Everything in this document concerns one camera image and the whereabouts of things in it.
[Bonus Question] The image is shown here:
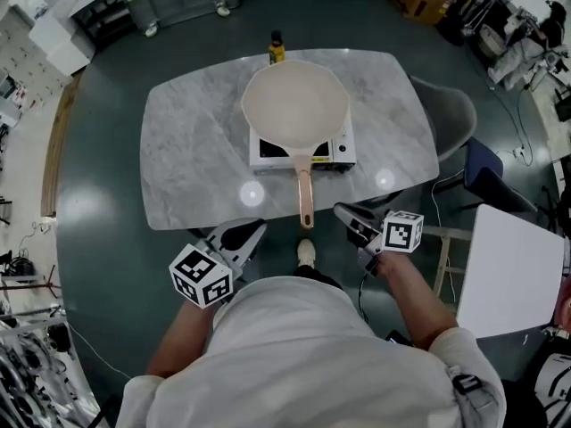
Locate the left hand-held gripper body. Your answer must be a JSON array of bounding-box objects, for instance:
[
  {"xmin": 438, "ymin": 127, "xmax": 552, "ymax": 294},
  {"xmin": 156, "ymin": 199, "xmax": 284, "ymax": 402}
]
[{"xmin": 168, "ymin": 218, "xmax": 269, "ymax": 310}]

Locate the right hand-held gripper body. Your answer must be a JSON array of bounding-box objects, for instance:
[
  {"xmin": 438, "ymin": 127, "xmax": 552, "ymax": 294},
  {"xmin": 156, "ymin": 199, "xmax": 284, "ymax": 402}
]
[{"xmin": 333, "ymin": 202, "xmax": 425, "ymax": 277}]

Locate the white portable stove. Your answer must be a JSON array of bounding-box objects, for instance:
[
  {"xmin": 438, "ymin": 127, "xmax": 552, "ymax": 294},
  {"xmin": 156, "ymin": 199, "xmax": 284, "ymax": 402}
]
[{"xmin": 248, "ymin": 117, "xmax": 358, "ymax": 176}]

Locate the beige pan with copper handle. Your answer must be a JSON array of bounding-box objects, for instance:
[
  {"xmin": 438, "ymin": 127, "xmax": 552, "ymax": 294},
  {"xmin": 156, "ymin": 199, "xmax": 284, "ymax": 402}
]
[{"xmin": 240, "ymin": 59, "xmax": 350, "ymax": 232}]

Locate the person's right forearm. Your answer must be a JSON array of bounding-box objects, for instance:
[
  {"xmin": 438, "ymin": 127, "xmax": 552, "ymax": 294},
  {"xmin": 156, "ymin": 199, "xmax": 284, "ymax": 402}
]
[{"xmin": 377, "ymin": 251, "xmax": 460, "ymax": 352}]

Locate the person's left forearm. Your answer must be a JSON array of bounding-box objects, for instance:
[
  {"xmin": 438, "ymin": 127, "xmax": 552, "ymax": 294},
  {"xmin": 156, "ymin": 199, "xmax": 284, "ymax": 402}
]
[{"xmin": 145, "ymin": 300, "xmax": 216, "ymax": 379}]

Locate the person's black trouser leg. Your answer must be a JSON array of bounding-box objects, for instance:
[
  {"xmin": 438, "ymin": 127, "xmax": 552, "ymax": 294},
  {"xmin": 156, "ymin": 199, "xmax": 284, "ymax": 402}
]
[{"xmin": 292, "ymin": 265, "xmax": 344, "ymax": 292}]

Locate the person's white shoe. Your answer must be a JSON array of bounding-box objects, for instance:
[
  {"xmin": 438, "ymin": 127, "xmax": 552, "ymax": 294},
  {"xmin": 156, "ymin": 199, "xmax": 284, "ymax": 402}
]
[{"xmin": 296, "ymin": 238, "xmax": 318, "ymax": 268}]

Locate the blue chair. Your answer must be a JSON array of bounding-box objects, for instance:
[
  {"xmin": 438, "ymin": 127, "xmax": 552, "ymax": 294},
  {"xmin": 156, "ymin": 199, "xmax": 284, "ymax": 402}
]
[{"xmin": 434, "ymin": 136, "xmax": 539, "ymax": 214}]

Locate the black device at waist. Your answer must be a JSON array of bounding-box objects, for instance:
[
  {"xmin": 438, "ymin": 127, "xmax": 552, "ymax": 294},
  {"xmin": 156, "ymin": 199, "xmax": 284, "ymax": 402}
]
[{"xmin": 385, "ymin": 328, "xmax": 414, "ymax": 348}]

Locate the white side table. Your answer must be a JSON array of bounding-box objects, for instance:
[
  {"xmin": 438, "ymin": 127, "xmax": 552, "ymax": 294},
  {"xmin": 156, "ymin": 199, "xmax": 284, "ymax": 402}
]
[{"xmin": 455, "ymin": 203, "xmax": 566, "ymax": 340}]

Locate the person's white shirt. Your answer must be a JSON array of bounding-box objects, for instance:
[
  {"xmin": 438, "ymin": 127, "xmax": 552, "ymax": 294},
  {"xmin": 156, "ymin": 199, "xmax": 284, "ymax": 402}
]
[{"xmin": 114, "ymin": 276, "xmax": 508, "ymax": 428}]

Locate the grey shell chair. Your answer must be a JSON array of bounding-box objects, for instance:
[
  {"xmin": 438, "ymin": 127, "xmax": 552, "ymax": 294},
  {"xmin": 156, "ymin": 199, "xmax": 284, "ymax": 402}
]
[{"xmin": 408, "ymin": 74, "xmax": 478, "ymax": 163}]

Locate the white and black backpack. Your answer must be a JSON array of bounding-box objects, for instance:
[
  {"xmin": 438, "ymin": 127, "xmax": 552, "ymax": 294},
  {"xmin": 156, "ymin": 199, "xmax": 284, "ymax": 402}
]
[{"xmin": 532, "ymin": 351, "xmax": 571, "ymax": 420}]

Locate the yellow bottle with dark cap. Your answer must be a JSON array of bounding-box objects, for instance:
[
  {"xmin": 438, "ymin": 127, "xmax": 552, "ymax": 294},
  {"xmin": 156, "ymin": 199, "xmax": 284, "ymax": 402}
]
[{"xmin": 267, "ymin": 29, "xmax": 287, "ymax": 66}]

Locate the white cabinet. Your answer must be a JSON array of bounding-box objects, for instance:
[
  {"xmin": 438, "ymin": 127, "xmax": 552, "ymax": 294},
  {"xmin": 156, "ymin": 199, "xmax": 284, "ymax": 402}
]
[{"xmin": 28, "ymin": 1, "xmax": 97, "ymax": 78}]

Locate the white cable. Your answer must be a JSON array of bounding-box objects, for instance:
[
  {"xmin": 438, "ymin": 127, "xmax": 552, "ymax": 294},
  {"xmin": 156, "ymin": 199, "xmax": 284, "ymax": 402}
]
[{"xmin": 429, "ymin": 169, "xmax": 466, "ymax": 305}]

